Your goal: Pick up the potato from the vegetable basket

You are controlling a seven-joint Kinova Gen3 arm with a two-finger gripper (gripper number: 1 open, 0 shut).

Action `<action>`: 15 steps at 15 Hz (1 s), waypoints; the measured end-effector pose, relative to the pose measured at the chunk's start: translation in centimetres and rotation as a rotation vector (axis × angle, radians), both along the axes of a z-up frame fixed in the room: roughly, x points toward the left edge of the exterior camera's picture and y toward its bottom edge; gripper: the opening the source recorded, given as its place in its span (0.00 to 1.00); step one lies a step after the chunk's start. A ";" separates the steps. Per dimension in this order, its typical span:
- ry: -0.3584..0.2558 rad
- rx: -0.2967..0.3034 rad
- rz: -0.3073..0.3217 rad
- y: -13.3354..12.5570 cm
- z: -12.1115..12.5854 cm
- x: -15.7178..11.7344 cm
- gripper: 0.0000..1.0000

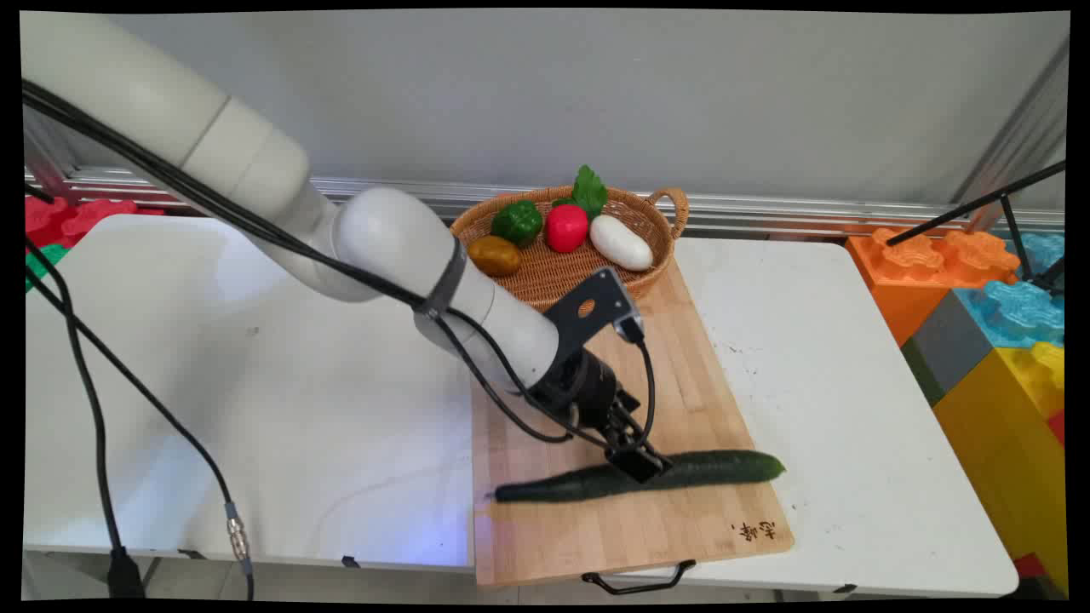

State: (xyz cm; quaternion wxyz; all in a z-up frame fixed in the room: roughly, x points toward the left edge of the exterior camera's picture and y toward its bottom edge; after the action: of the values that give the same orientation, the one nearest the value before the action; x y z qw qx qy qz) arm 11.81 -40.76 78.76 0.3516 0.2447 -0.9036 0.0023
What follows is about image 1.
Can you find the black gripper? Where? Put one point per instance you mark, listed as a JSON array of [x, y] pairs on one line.
[[579, 387]]

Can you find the long dark green cucumber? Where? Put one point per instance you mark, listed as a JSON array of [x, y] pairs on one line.
[[724, 466]]

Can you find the brown toy potato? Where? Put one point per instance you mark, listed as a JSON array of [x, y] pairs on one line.
[[494, 255]]

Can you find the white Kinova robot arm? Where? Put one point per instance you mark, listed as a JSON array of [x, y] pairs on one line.
[[170, 111]]

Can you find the wooden cutting board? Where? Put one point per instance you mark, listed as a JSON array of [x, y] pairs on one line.
[[596, 536]]

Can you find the woven wicker basket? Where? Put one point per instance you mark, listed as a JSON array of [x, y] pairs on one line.
[[562, 272]]

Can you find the white toy radish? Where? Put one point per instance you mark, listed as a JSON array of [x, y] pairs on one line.
[[622, 243]]

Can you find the red toy tomato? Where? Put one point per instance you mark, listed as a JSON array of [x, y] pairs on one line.
[[566, 228]]

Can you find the green toy bell pepper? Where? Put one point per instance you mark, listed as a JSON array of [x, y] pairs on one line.
[[517, 223]]

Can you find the green toy leaf vegetable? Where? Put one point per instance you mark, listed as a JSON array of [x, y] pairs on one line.
[[589, 191]]

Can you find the orange foam block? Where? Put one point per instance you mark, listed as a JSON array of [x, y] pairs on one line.
[[911, 272]]

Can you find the grey foam block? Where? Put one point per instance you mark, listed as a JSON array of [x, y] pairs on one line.
[[949, 345]]

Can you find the large blue foam block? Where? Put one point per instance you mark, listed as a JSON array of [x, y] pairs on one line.
[[1018, 311]]

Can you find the small red foam block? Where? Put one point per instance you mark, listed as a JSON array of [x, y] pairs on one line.
[[1029, 566]]

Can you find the black tripod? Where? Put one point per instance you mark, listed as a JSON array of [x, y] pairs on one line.
[[979, 203]]

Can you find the small blue foam block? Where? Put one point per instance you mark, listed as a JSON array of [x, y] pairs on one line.
[[1041, 251]]

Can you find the green foam block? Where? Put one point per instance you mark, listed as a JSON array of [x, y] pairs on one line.
[[44, 260]]

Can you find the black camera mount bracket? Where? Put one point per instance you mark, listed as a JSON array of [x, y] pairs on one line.
[[592, 311]]

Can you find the aluminium frame rail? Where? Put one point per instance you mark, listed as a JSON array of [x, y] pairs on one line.
[[766, 211]]

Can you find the aluminium frame post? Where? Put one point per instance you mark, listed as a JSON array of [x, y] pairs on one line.
[[1022, 128]]

